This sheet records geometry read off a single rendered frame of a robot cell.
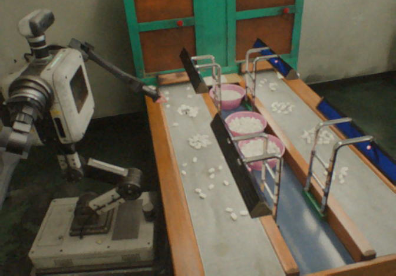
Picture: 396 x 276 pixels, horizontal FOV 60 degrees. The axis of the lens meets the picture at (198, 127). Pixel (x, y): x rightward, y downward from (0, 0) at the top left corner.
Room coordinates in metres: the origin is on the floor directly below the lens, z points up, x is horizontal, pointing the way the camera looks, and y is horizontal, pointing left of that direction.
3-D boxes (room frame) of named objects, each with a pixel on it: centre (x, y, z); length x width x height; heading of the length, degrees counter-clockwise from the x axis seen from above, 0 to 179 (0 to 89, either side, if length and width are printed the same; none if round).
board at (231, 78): (2.50, -0.20, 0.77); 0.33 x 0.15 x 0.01; 99
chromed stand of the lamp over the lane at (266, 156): (1.12, -0.23, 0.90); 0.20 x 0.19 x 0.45; 9
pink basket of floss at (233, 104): (2.29, -0.24, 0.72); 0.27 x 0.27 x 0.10
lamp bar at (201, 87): (2.07, 0.01, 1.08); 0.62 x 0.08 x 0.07; 9
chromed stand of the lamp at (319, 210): (1.19, -0.62, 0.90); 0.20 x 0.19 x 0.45; 9
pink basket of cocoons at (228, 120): (1.85, -0.31, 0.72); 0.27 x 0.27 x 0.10
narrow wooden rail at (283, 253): (1.66, -0.18, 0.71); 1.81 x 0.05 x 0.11; 9
